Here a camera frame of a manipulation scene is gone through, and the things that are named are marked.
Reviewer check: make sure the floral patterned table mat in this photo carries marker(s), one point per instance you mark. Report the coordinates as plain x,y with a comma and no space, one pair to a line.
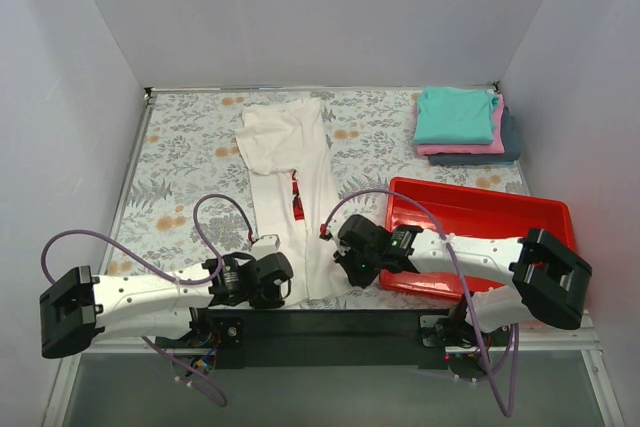
190,194

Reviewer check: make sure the white coca-cola t-shirt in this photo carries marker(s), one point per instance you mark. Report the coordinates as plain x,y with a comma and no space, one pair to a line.
293,190

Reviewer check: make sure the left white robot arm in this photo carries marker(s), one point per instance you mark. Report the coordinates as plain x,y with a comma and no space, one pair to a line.
81,309

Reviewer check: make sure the red plastic tray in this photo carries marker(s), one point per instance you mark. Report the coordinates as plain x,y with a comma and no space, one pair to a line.
474,212

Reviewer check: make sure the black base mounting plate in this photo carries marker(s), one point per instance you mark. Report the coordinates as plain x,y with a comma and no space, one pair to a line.
242,338

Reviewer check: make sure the folded teal t-shirt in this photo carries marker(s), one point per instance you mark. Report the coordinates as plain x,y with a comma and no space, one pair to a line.
447,115

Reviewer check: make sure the aluminium frame rail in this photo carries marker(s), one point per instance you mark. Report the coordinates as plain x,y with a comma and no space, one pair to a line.
557,378

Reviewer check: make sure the folded dark blue t-shirt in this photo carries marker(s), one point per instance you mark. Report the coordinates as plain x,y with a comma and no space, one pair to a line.
510,140

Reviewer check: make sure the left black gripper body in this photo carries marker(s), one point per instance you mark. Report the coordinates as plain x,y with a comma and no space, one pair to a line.
275,270

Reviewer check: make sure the folded pink t-shirt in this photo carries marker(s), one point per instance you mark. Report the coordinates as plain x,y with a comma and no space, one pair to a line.
495,147

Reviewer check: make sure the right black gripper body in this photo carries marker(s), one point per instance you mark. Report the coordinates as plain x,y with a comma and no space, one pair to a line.
350,245

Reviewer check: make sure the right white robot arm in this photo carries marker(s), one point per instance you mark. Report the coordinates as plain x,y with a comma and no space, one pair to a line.
505,281

